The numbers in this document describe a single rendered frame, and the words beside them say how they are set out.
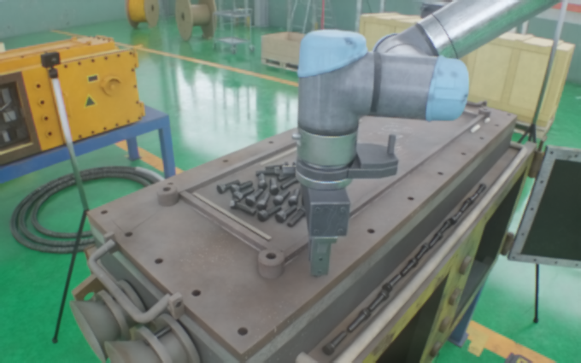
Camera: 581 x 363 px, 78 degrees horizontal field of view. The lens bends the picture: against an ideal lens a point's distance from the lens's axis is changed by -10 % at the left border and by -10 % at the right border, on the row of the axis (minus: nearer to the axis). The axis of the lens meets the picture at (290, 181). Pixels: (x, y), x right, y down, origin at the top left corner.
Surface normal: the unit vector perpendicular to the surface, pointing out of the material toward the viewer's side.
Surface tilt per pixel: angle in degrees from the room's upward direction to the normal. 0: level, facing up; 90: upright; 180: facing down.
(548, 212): 90
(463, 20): 70
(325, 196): 0
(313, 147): 90
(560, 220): 90
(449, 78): 55
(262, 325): 0
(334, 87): 90
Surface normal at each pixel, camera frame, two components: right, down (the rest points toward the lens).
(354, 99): -0.09, 0.64
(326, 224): 0.05, 0.49
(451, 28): -0.32, 0.13
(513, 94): -0.66, 0.36
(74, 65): 0.75, 0.33
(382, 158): 0.02, -0.87
